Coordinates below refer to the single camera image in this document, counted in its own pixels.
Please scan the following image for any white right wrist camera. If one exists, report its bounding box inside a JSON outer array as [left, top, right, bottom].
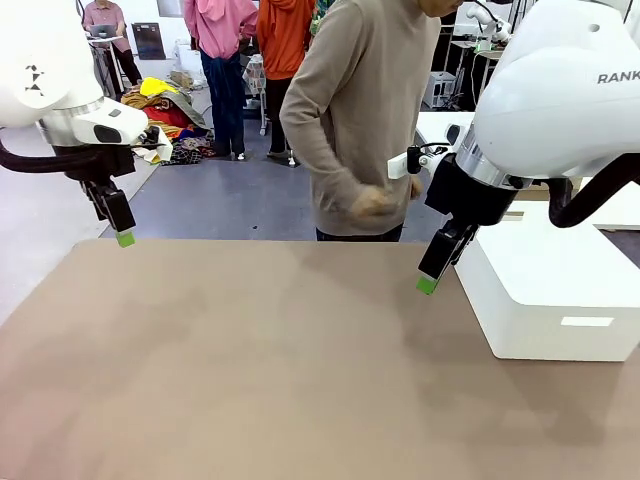
[[387, 142, 454, 180]]

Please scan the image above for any person in orange hoodie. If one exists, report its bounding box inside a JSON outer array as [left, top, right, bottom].
[[256, 0, 317, 161]]

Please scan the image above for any black arm hose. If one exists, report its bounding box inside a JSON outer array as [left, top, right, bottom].
[[547, 154, 640, 229], [0, 139, 109, 174]]

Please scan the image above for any person's right hand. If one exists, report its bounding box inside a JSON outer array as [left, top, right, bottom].
[[349, 183, 397, 220]]

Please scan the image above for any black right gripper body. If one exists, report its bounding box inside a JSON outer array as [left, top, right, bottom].
[[424, 153, 521, 226]]

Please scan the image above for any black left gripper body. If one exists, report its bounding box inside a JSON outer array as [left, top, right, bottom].
[[52, 144, 136, 194]]

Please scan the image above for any colourful clothes pile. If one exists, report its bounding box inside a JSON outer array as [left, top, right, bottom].
[[122, 75, 216, 167]]

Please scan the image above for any person's right forearm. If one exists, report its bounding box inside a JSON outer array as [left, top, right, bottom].
[[279, 99, 371, 216]]

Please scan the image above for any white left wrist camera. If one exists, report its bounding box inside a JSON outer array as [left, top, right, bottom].
[[130, 125, 162, 149]]

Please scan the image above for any person in taupe sweater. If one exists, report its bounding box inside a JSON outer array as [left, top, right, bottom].
[[278, 0, 464, 244]]

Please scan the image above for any seated person in mauve shirt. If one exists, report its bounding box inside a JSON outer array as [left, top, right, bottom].
[[82, 0, 144, 89]]

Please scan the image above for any black board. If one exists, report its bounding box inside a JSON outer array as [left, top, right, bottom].
[[132, 22, 166, 61]]

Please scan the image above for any black left arm hose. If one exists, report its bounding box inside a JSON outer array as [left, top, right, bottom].
[[0, 139, 109, 174]]

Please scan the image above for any person in pink shirt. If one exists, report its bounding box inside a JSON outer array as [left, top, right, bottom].
[[183, 0, 261, 162]]

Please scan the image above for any white storage box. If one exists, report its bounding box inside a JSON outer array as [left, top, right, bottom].
[[452, 199, 640, 362]]

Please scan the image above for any black right arm hose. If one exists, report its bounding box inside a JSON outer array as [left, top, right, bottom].
[[547, 154, 640, 229]]

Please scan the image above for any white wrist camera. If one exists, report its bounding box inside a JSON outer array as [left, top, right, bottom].
[[387, 142, 454, 180], [130, 125, 162, 149]]

